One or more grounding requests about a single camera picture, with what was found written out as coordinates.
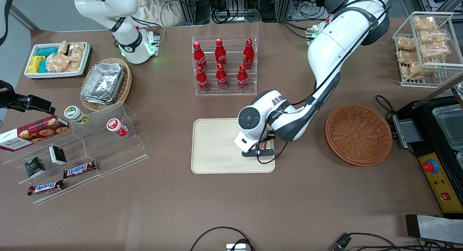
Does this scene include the small black box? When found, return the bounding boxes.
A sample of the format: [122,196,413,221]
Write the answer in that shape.
[24,156,46,178]

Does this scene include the green lidded white cup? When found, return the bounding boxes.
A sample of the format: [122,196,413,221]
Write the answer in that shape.
[64,106,90,125]

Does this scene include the black coiled cable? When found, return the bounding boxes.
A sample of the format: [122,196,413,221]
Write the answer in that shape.
[211,7,231,24]

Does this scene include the round brown wicker basket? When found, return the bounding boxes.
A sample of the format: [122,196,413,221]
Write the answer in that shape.
[325,104,393,167]

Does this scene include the red Coca-Cola bottle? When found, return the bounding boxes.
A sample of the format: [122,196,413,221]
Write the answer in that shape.
[237,65,249,91]
[243,39,255,70]
[215,39,227,65]
[194,42,207,71]
[216,63,229,90]
[196,65,210,92]

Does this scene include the grey black flat panel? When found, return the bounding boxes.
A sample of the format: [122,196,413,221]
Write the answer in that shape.
[405,214,463,244]

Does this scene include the Snickers chocolate bar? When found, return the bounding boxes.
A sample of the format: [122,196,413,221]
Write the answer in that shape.
[27,180,64,196]
[63,161,97,179]

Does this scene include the clear acrylic bottle rack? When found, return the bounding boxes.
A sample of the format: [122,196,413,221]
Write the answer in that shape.
[192,35,258,96]

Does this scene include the clear acrylic stepped stand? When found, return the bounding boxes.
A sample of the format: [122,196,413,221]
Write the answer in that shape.
[0,133,101,205]
[71,101,149,178]

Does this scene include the red lidded white cup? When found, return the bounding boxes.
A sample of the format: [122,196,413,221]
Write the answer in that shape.
[106,118,128,137]

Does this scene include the white rectangular snack bin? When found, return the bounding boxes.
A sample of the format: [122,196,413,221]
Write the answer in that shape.
[24,42,92,80]

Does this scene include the black cable with connector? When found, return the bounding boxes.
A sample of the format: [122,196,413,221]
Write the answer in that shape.
[332,232,463,251]

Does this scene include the aluminium frame post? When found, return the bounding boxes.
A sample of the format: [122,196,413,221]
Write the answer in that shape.
[277,0,292,22]
[177,0,197,24]

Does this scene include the white wire rack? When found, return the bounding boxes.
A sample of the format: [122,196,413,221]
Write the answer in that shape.
[392,12,463,88]

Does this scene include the black machine power cable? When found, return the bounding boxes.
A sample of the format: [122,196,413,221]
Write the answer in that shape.
[375,95,418,157]

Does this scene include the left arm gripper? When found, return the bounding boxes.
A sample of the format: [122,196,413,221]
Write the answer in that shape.
[234,132,275,157]

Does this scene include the black sealing machine yellow panel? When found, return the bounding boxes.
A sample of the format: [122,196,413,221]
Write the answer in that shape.
[392,76,463,220]

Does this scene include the black looped cable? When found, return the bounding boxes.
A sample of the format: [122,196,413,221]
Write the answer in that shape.
[190,226,256,251]

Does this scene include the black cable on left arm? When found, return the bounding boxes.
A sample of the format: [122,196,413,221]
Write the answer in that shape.
[253,0,393,165]

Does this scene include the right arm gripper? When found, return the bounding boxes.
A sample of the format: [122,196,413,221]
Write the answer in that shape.
[0,80,56,115]

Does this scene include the yellow snack pack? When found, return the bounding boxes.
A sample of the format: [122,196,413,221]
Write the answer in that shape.
[28,56,46,74]

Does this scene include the red tartan cookie box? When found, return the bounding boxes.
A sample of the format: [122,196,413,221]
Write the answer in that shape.
[0,115,70,152]

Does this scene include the aluminium foil container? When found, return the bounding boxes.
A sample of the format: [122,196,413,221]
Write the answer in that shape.
[85,63,125,99]
[80,68,120,105]

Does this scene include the small dark box white side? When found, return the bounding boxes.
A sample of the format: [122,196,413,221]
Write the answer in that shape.
[49,145,68,166]

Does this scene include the oval light wicker basket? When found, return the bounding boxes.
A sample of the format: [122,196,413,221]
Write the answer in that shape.
[80,58,132,112]

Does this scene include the cream plastic tray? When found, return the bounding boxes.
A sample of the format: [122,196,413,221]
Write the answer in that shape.
[191,117,276,174]

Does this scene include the beige cloth bag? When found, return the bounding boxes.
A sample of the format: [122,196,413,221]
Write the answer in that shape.
[136,0,183,27]

